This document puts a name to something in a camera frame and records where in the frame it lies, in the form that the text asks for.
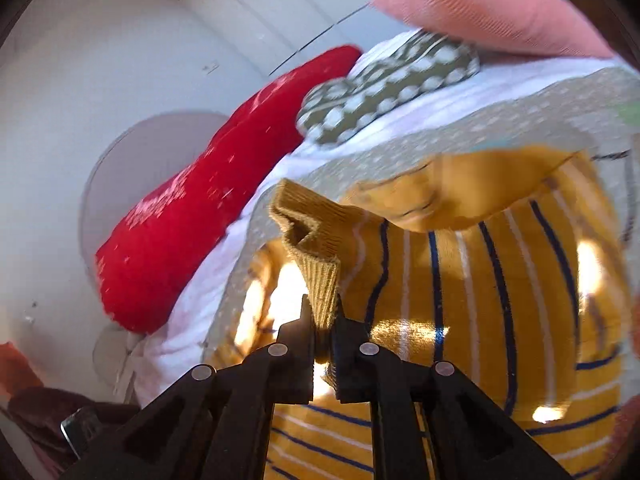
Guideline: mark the red patterned pillow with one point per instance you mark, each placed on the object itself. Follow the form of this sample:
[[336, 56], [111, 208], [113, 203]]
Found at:
[[175, 240]]

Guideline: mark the pink ribbed pillow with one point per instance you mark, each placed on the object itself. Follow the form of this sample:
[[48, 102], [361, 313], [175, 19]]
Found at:
[[490, 10]]

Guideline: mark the yellow striped small shirt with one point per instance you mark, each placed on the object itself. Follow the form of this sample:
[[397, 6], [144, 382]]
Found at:
[[450, 285]]

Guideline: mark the white wardrobe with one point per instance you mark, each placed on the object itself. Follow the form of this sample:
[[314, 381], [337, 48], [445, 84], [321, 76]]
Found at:
[[225, 0]]

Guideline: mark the dark red cloth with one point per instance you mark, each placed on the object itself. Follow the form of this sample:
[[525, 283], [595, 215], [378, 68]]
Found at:
[[40, 410]]

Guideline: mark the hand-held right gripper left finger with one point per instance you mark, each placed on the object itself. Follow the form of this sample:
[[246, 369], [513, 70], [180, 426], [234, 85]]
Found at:
[[299, 355]]

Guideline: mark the white bed sheet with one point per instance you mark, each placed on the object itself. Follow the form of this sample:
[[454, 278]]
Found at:
[[200, 320]]

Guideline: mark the olive hedgehog print pillow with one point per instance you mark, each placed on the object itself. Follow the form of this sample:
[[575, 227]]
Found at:
[[390, 90]]

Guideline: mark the quilted patchwork blanket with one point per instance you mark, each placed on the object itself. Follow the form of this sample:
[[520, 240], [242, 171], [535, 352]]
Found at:
[[400, 150]]

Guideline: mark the orange cloth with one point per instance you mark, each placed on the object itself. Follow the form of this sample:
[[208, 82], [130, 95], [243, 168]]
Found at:
[[15, 367]]

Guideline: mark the black rectangular device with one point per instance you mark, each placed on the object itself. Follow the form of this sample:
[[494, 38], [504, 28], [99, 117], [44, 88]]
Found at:
[[80, 432]]

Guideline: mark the grey rounded headboard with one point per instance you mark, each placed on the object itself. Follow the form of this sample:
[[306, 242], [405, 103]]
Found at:
[[140, 160]]

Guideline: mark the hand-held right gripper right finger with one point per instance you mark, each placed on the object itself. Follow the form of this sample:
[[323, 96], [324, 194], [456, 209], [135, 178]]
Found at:
[[350, 360]]

